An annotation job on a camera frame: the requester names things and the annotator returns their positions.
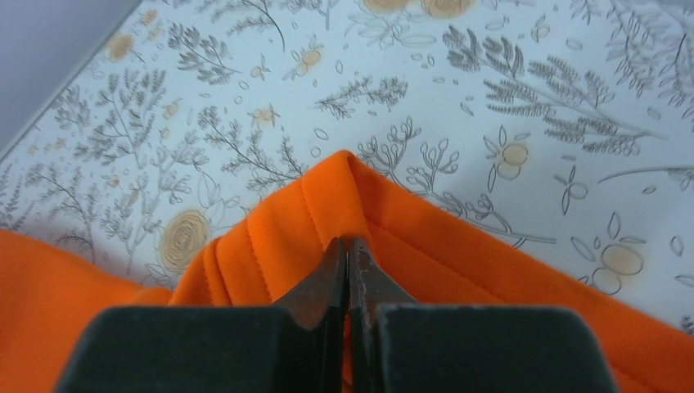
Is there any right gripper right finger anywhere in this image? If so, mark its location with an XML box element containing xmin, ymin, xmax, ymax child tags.
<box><xmin>348</xmin><ymin>239</ymin><xmax>617</xmax><ymax>392</ymax></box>

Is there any floral patterned table mat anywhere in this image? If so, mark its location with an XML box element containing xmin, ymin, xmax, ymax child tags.
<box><xmin>1</xmin><ymin>1</ymin><xmax>693</xmax><ymax>334</ymax></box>

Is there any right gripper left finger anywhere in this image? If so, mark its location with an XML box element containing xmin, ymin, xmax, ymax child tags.
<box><xmin>56</xmin><ymin>238</ymin><xmax>347</xmax><ymax>392</ymax></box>

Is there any orange zip jacket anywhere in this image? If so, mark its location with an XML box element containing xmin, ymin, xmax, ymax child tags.
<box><xmin>1</xmin><ymin>151</ymin><xmax>693</xmax><ymax>392</ymax></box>

